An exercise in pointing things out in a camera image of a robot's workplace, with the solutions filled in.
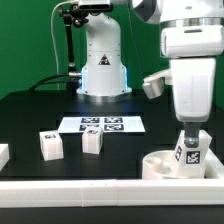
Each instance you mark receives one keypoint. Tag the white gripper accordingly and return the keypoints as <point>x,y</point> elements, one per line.
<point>192,81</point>

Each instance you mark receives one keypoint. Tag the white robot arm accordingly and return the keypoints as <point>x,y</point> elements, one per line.
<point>192,36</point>

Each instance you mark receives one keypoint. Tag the white sheet with tags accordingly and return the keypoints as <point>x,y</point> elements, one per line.
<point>109,124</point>

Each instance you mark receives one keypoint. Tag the white block at left edge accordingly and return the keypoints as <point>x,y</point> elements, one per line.
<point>4,155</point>

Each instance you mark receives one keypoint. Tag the white obstacle wall frame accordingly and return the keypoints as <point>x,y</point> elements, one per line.
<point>91,193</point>

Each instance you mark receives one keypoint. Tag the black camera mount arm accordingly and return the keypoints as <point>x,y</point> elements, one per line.
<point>72,17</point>

